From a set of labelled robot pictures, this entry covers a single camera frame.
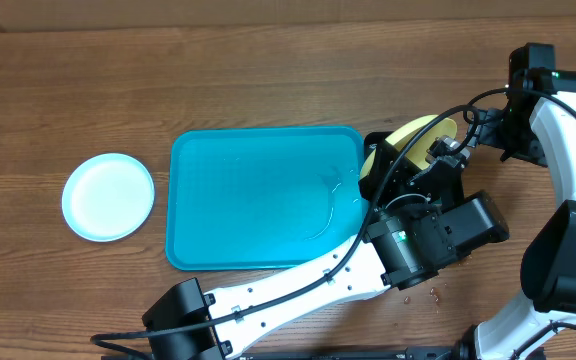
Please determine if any yellow plate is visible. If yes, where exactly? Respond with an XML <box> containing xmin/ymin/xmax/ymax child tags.
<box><xmin>359</xmin><ymin>114</ymin><xmax>459</xmax><ymax>181</ymax></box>

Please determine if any light blue plate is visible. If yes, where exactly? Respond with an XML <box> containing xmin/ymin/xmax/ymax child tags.
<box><xmin>61</xmin><ymin>153</ymin><xmax>155</xmax><ymax>243</ymax></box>

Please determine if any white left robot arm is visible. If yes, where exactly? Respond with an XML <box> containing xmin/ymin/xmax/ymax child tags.
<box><xmin>142</xmin><ymin>133</ymin><xmax>509</xmax><ymax>359</ymax></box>

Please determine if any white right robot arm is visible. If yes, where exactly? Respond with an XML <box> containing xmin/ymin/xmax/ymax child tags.
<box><xmin>451</xmin><ymin>90</ymin><xmax>576</xmax><ymax>359</ymax></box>

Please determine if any black tray with water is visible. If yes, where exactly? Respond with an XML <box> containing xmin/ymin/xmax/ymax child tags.
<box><xmin>363</xmin><ymin>131</ymin><xmax>393</xmax><ymax>160</ymax></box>

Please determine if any teal plastic tray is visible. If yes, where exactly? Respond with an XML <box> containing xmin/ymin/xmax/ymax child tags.
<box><xmin>165</xmin><ymin>126</ymin><xmax>367</xmax><ymax>271</ymax></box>

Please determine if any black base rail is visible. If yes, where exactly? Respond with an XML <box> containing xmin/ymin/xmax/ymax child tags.
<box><xmin>237</xmin><ymin>346</ymin><xmax>454</xmax><ymax>360</ymax></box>

